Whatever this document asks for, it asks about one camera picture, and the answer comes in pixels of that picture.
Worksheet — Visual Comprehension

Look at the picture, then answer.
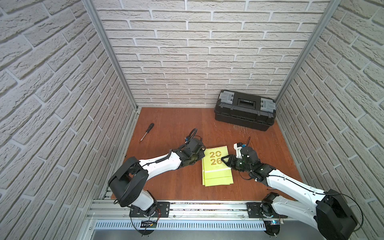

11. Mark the green calendar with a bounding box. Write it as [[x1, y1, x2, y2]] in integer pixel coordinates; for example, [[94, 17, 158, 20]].
[[202, 146, 234, 187]]

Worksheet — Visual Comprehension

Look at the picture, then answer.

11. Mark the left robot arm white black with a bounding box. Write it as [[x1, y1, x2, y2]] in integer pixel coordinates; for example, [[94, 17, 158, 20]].
[[108, 128, 206, 211]]

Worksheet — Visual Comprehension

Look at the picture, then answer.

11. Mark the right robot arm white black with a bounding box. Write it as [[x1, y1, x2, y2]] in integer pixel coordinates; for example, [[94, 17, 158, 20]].
[[221, 143, 358, 240]]

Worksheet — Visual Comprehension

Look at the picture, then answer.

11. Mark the black screwdriver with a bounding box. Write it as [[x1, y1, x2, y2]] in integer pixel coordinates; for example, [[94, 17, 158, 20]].
[[140, 123, 155, 143]]

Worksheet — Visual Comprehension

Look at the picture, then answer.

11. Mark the black grey toolbox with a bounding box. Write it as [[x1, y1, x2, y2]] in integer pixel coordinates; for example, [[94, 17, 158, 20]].
[[214, 90, 276, 132]]

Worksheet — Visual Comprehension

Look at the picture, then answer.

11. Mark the perforated metal grille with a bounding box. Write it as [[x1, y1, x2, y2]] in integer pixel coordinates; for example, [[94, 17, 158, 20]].
[[95, 220, 266, 231]]

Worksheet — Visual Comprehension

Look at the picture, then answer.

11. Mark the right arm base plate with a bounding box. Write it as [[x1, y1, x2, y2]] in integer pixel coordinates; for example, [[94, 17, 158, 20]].
[[246, 202, 280, 219]]

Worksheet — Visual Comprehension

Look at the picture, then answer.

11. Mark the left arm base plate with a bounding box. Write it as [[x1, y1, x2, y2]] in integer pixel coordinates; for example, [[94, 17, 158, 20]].
[[130, 201, 171, 218]]

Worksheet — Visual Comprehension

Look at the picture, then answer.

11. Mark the aluminium rail frame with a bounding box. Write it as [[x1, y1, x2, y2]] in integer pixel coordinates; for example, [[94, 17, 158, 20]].
[[84, 200, 298, 230]]

